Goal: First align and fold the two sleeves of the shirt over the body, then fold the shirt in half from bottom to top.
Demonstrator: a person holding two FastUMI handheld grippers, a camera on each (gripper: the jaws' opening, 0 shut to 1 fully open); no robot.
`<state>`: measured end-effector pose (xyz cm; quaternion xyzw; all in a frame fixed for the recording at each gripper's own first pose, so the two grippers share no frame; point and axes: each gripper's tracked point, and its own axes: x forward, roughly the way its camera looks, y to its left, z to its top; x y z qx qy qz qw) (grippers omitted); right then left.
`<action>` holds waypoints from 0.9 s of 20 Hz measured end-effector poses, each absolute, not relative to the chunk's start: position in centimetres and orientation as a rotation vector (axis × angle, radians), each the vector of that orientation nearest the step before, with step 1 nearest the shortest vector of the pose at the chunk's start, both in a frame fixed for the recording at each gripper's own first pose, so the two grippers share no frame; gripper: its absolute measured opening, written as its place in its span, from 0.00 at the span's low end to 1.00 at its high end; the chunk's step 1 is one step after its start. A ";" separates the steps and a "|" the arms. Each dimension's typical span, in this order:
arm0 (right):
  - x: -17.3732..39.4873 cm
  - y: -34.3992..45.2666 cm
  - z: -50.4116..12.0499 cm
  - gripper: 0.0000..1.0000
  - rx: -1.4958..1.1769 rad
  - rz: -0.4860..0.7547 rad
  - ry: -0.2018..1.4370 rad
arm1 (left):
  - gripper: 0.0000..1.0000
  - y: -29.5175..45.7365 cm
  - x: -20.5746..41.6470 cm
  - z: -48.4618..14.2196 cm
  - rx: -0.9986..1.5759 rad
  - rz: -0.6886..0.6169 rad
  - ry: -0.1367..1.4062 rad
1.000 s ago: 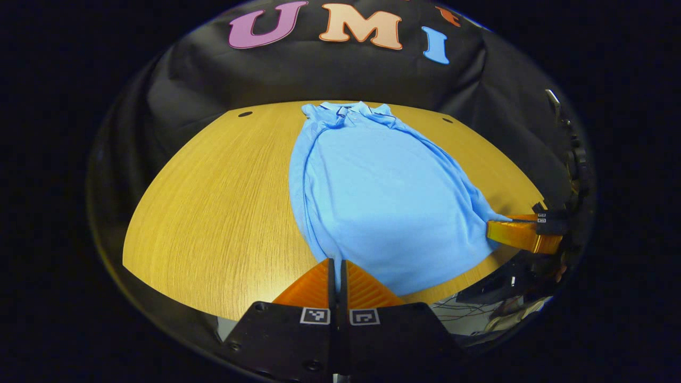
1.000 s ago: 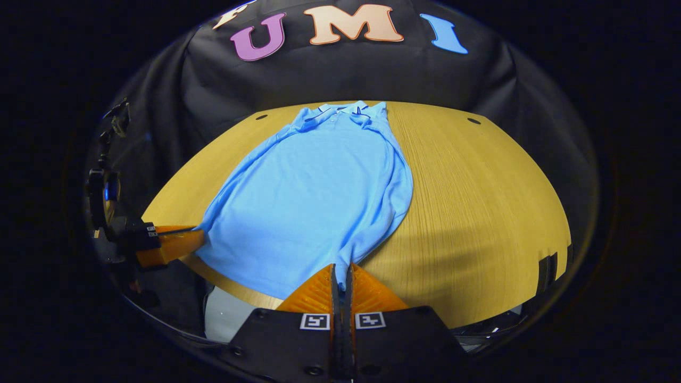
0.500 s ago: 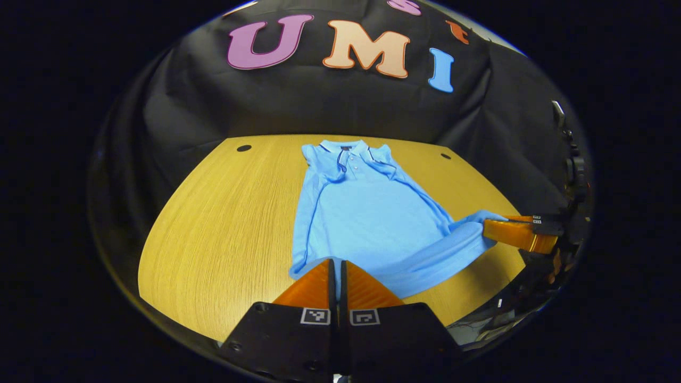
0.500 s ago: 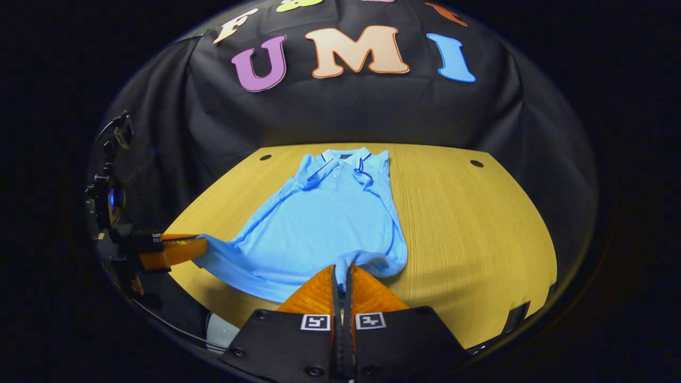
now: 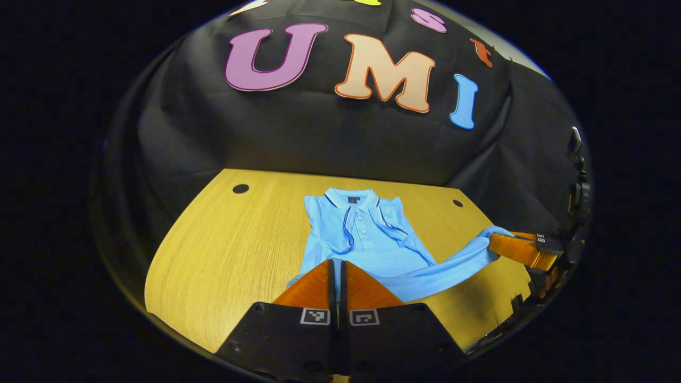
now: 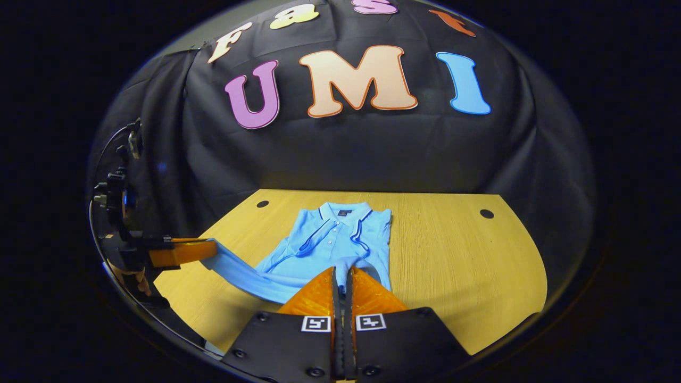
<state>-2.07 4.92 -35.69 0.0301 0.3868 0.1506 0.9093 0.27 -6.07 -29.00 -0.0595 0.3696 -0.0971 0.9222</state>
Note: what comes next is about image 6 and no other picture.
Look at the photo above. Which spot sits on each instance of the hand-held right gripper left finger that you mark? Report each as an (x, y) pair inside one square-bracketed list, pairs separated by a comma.
[(276, 346)]

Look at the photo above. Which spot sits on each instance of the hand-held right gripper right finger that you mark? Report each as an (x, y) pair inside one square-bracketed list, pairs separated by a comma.
[(404, 346)]

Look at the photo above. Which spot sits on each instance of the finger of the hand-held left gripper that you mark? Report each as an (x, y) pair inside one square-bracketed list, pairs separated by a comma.
[(181, 252)]

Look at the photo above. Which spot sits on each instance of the light blue polo T-shirt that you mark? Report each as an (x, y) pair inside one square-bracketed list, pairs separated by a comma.
[(330, 239)]

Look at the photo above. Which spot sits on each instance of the black backdrop cloth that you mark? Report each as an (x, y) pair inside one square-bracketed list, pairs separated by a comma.
[(372, 154)]

